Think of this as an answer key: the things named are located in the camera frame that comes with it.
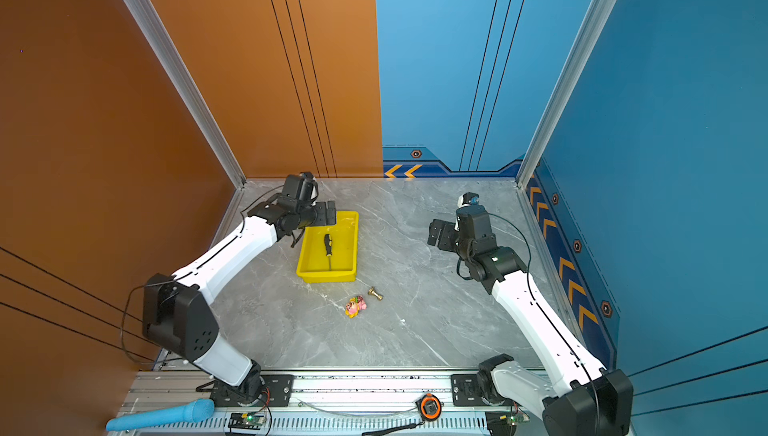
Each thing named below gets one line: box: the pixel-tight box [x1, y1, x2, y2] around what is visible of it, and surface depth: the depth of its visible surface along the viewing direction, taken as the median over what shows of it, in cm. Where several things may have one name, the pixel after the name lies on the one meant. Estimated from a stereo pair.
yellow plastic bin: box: [296, 211, 360, 284], surface depth 98 cm
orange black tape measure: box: [416, 393, 444, 421], surface depth 70 cm
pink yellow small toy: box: [344, 295, 368, 319], surface depth 86 cm
